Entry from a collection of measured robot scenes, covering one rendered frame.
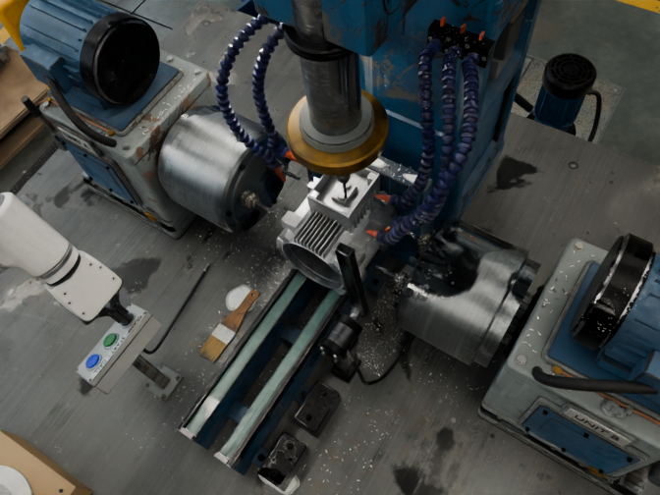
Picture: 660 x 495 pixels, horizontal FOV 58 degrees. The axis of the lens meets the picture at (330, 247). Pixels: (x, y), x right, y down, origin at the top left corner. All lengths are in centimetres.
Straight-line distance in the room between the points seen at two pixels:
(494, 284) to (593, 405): 25
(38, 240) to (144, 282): 55
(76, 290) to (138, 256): 50
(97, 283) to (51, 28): 54
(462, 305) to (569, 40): 230
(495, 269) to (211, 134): 65
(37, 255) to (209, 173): 39
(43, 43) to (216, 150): 41
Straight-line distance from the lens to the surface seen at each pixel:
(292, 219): 125
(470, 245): 112
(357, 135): 100
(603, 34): 331
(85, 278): 116
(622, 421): 107
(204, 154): 129
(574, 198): 166
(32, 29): 142
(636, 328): 94
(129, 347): 124
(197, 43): 207
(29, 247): 109
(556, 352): 105
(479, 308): 108
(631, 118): 298
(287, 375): 127
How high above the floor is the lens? 214
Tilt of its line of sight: 62 degrees down
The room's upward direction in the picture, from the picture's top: 10 degrees counter-clockwise
